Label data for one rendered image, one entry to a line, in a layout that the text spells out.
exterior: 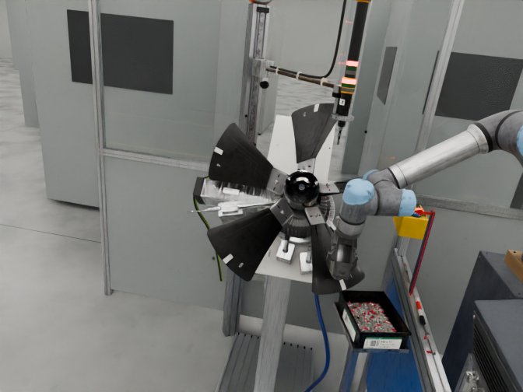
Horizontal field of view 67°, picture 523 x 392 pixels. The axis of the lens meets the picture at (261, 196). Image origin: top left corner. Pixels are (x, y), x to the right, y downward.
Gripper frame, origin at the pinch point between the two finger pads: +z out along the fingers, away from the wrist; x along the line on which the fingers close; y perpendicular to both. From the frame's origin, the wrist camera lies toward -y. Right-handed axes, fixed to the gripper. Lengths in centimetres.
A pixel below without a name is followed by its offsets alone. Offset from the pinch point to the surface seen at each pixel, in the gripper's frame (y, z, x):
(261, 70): 79, -33, 41
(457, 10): 112, -57, -37
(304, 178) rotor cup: 23.3, -19.5, 15.2
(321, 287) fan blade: -4.0, 1.0, 4.6
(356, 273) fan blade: 7.2, 4.0, -7.0
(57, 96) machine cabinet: 193, 57, 236
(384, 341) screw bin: -11.6, 11.5, -16.9
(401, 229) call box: 39.9, 9.8, -25.9
